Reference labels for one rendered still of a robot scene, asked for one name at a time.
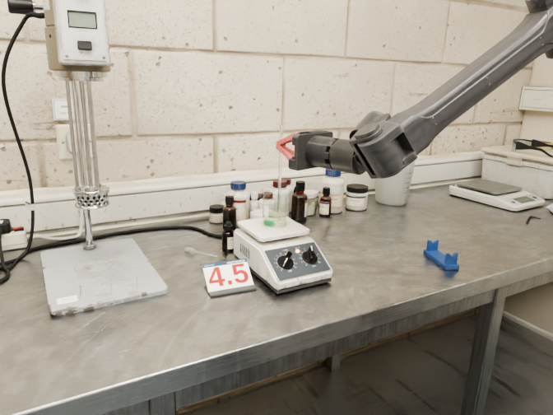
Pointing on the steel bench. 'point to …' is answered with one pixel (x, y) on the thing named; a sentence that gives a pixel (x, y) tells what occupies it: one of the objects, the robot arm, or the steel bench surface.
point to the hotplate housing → (242, 244)
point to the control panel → (296, 261)
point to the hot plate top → (254, 226)
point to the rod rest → (441, 256)
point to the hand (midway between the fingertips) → (281, 145)
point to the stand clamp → (23, 6)
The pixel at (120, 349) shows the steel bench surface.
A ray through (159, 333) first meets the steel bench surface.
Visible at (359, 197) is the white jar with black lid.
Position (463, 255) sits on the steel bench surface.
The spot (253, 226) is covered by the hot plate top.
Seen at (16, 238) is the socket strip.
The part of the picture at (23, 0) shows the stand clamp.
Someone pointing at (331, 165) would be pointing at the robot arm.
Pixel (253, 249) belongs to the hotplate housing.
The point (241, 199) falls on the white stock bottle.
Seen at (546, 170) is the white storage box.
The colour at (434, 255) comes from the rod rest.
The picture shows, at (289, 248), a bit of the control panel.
